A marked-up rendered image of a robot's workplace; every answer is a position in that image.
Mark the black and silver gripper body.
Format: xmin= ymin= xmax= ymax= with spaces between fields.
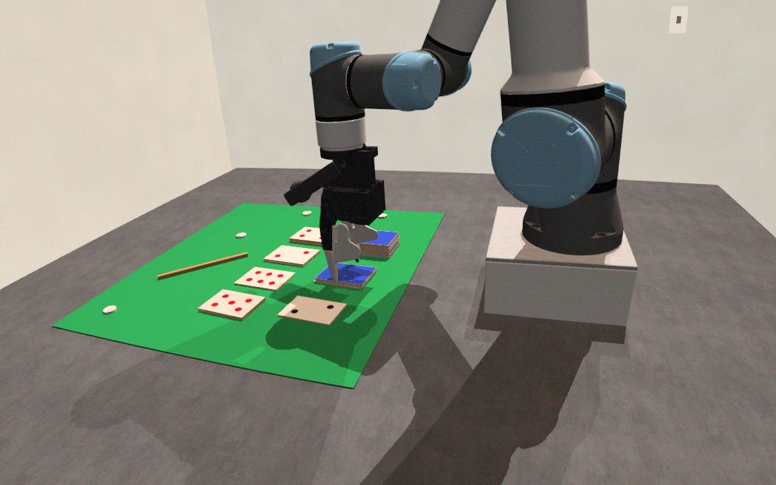
xmin=320 ymin=143 xmax=386 ymax=226

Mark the green felt mat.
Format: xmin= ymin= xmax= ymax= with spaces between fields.
xmin=52 ymin=203 xmax=445 ymax=389

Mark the thin brown wooden stick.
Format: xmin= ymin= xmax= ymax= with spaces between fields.
xmin=158 ymin=253 xmax=248 ymax=280

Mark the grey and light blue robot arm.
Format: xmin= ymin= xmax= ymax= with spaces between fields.
xmin=310 ymin=0 xmax=626 ymax=255

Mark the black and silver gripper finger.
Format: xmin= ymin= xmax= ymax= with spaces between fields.
xmin=319 ymin=202 xmax=361 ymax=284
xmin=342 ymin=221 xmax=379 ymax=246

